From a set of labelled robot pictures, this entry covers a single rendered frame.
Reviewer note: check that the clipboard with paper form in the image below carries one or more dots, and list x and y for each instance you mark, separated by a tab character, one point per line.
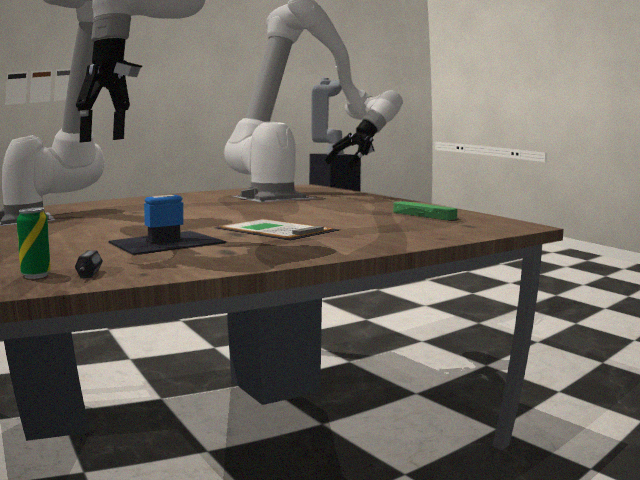
277	229

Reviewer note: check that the green drink can with yellow stripe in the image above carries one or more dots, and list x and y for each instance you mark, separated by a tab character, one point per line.
33	243

